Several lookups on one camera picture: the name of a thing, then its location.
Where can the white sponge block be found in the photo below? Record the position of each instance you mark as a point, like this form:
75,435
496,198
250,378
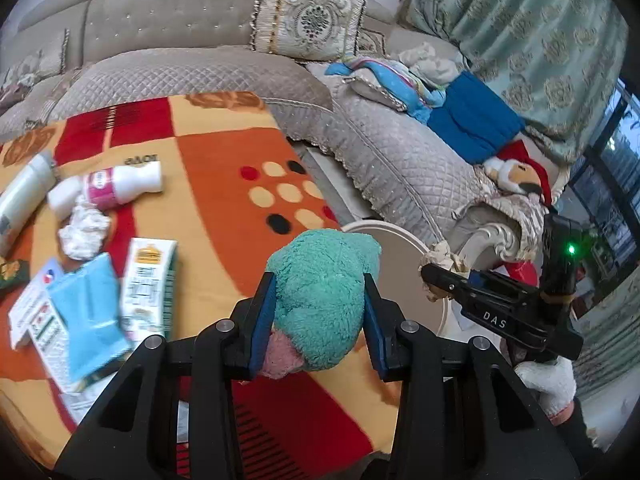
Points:
65,197

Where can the person's right hand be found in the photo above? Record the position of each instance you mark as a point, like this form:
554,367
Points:
545,385

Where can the teal and pink plush toy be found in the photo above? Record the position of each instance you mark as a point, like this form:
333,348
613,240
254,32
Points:
320,300

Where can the white bottle with pink label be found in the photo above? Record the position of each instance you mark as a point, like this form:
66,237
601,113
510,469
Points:
135,180

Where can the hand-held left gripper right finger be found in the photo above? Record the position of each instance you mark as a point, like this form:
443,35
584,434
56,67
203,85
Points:
374,325

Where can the blue folded cloth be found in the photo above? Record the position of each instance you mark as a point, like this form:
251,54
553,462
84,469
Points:
470,120

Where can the ornate beige fringed pillow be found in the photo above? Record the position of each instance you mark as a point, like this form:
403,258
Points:
307,17

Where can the crumpled beige cloth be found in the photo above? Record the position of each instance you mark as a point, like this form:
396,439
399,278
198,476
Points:
432,62

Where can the white thermos bottle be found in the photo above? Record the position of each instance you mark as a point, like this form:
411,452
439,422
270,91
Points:
20,195

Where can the green patterned curtain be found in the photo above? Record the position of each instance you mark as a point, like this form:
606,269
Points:
540,25

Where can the round white bin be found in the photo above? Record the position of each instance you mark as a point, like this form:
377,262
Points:
395,240

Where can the person's right forearm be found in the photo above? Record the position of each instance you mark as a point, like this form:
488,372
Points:
575,430

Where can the grey quilted sofa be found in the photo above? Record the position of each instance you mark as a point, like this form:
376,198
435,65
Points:
175,15

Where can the orange red printed blanket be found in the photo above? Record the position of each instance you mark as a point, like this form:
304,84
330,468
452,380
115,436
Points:
210,185

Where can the white and green carton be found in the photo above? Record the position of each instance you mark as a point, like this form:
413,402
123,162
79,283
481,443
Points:
145,285

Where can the striped blue cloth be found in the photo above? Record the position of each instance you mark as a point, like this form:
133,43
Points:
395,77

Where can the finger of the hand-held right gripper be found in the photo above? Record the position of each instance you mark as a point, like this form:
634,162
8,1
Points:
505,282
440,277

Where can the glass window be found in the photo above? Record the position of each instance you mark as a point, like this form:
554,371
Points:
610,185

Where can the white tissue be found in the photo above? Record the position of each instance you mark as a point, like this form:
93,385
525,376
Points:
82,235

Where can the dark green packet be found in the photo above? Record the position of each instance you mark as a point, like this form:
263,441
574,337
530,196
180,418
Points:
9,272

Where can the red santa plush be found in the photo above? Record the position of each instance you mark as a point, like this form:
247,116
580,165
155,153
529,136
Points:
520,170

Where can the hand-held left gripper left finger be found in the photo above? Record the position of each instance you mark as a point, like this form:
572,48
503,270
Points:
264,320

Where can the white printed medicine box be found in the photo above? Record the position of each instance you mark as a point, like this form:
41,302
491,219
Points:
30,310

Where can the light blue packet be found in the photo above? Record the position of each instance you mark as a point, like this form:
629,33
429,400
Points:
90,320

